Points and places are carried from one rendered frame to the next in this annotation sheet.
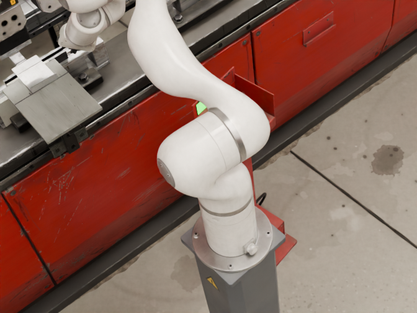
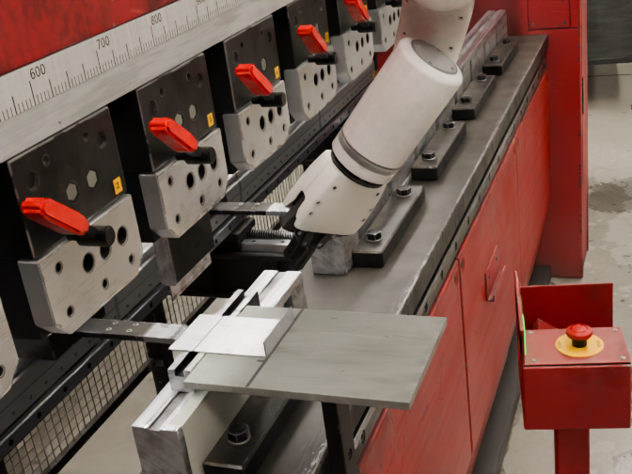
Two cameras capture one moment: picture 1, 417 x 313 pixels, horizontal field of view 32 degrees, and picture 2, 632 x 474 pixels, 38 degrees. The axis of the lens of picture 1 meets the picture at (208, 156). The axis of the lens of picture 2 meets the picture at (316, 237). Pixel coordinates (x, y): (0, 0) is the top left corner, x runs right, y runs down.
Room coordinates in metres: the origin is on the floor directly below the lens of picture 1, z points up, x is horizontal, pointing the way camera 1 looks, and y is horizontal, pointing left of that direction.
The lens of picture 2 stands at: (0.70, 0.96, 1.54)
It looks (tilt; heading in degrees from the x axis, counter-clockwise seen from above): 23 degrees down; 323
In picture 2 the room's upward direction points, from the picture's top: 8 degrees counter-clockwise
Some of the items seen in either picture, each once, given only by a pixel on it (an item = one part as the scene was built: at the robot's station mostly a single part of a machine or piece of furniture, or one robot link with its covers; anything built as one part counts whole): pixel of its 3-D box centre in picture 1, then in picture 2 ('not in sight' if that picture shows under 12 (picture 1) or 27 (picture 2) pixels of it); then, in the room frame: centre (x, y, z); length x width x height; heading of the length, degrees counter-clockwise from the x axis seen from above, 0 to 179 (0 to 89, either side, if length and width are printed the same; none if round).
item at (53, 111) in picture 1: (51, 99); (319, 352); (1.44, 0.41, 1.00); 0.26 x 0.18 x 0.01; 30
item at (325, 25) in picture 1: (319, 29); (495, 273); (1.94, -0.49, 0.59); 0.15 x 0.02 x 0.07; 120
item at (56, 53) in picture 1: (36, 68); (217, 337); (1.59, 0.45, 0.99); 0.20 x 0.03 x 0.03; 120
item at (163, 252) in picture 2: (11, 39); (185, 244); (1.57, 0.48, 1.13); 0.10 x 0.02 x 0.10; 120
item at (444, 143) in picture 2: not in sight; (440, 149); (2.02, -0.42, 0.89); 0.30 x 0.05 x 0.03; 120
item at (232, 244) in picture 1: (228, 215); not in sight; (0.89, -0.02, 1.09); 0.19 x 0.19 x 0.18
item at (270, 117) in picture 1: (234, 115); (569, 346); (1.46, -0.10, 0.75); 0.20 x 0.16 x 0.18; 131
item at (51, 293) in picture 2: not in sight; (47, 219); (1.46, 0.67, 1.26); 0.15 x 0.09 x 0.17; 120
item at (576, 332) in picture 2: not in sight; (578, 338); (1.43, -0.08, 0.79); 0.04 x 0.04 x 0.04
